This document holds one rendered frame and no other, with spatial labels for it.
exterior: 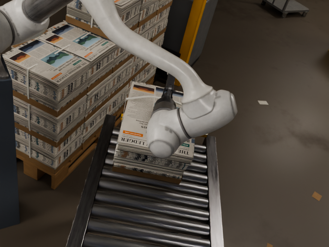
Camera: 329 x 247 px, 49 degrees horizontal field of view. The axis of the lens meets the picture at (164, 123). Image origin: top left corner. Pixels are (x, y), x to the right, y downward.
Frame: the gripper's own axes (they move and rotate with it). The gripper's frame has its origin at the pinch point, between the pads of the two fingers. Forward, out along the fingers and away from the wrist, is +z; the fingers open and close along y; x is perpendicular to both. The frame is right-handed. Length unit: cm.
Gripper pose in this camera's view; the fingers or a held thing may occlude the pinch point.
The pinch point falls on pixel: (167, 83)
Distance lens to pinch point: 141.4
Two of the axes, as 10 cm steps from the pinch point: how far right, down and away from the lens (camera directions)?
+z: 0.4, -5.6, 8.3
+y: -2.4, 8.0, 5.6
